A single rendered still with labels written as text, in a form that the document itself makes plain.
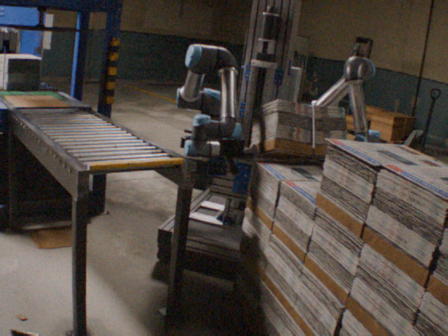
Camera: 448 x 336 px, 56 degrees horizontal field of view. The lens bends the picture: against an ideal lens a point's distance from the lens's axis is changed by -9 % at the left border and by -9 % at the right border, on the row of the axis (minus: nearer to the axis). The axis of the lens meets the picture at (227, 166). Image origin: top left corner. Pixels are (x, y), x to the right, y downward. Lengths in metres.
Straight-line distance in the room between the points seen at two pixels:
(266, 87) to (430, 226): 1.66
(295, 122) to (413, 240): 1.02
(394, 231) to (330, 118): 1.00
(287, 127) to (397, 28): 7.47
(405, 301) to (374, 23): 8.67
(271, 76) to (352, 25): 7.46
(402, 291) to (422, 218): 0.21
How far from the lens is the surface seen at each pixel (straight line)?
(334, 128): 2.16
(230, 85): 2.18
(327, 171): 1.56
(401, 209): 1.25
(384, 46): 9.48
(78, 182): 1.79
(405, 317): 1.27
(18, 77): 3.77
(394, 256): 1.27
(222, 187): 2.66
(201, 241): 2.66
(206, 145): 2.08
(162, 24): 11.98
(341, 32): 10.16
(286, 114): 2.05
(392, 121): 8.01
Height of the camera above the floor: 1.33
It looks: 15 degrees down
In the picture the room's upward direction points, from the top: 8 degrees clockwise
